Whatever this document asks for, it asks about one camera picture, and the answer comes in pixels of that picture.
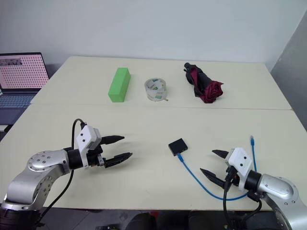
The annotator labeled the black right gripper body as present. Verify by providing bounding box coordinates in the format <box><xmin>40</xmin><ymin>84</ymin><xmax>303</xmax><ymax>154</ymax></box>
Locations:
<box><xmin>224</xmin><ymin>164</ymin><xmax>241</xmax><ymax>187</ymax></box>

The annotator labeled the folded black and red umbrella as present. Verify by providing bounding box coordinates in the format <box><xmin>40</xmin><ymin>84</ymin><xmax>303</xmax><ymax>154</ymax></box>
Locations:
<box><xmin>183</xmin><ymin>62</ymin><xmax>224</xmax><ymax>104</ymax></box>

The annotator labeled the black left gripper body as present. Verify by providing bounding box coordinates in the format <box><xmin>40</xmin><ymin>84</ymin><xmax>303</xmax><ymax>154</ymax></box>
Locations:
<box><xmin>85</xmin><ymin>145</ymin><xmax>107</xmax><ymax>169</ymax></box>

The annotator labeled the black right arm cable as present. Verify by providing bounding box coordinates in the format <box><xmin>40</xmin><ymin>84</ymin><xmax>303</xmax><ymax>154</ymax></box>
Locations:
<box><xmin>222</xmin><ymin>167</ymin><xmax>264</xmax><ymax>230</ymax></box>

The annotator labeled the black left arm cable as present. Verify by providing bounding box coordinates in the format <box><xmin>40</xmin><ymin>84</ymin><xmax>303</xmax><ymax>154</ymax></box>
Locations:
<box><xmin>37</xmin><ymin>118</ymin><xmax>87</xmax><ymax>226</ymax></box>

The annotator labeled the open laptop with pink screen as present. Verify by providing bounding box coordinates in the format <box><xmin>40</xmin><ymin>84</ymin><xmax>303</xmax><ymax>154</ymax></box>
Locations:
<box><xmin>0</xmin><ymin>52</ymin><xmax>50</xmax><ymax>126</ymax></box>

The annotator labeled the small black box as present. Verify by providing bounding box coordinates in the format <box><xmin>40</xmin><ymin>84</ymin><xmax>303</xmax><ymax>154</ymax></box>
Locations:
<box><xmin>167</xmin><ymin>138</ymin><xmax>189</xmax><ymax>157</ymax></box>

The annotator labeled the blue Ethernet cable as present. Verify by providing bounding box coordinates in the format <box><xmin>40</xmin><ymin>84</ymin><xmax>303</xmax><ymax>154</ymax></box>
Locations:
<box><xmin>177</xmin><ymin>135</ymin><xmax>258</xmax><ymax>201</ymax></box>

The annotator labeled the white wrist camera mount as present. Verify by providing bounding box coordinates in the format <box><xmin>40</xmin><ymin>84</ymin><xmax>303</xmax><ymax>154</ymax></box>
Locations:
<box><xmin>226</xmin><ymin>147</ymin><xmax>253</xmax><ymax>192</ymax></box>
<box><xmin>75</xmin><ymin>125</ymin><xmax>103</xmax><ymax>170</ymax></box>

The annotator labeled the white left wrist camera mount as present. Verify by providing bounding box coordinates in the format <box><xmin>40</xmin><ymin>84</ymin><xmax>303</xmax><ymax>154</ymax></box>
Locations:
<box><xmin>75</xmin><ymin>125</ymin><xmax>103</xmax><ymax>170</ymax></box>

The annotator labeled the clear packing tape roll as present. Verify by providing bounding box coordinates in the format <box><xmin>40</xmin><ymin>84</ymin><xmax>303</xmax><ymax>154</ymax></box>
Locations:
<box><xmin>144</xmin><ymin>77</ymin><xmax>169</xmax><ymax>102</ymax></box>

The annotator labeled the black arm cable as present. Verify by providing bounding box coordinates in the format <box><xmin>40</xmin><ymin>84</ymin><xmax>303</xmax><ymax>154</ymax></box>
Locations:
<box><xmin>37</xmin><ymin>118</ymin><xmax>87</xmax><ymax>226</ymax></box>
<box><xmin>222</xmin><ymin>167</ymin><xmax>264</xmax><ymax>230</ymax></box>

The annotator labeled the dark rounded shape under table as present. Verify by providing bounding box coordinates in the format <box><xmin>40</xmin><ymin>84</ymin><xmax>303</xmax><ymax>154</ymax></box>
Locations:
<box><xmin>125</xmin><ymin>210</ymin><xmax>158</xmax><ymax>230</ymax></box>

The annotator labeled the green rectangular block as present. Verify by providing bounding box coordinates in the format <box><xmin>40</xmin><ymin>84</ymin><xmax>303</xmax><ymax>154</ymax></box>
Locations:
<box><xmin>107</xmin><ymin>67</ymin><xmax>131</xmax><ymax>104</ymax></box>

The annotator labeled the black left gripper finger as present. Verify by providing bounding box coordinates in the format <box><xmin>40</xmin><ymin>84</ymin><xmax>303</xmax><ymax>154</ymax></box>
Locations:
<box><xmin>105</xmin><ymin>151</ymin><xmax>133</xmax><ymax>168</ymax></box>
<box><xmin>100</xmin><ymin>135</ymin><xmax>126</xmax><ymax>147</ymax></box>

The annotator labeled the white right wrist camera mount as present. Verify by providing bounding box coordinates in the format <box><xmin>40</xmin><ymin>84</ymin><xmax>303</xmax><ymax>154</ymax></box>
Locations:
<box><xmin>226</xmin><ymin>147</ymin><xmax>253</xmax><ymax>192</ymax></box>

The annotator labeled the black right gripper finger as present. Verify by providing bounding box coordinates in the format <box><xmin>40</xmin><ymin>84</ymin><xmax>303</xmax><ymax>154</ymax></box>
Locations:
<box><xmin>200</xmin><ymin>168</ymin><xmax>228</xmax><ymax>190</ymax></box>
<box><xmin>211</xmin><ymin>149</ymin><xmax>231</xmax><ymax>161</ymax></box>

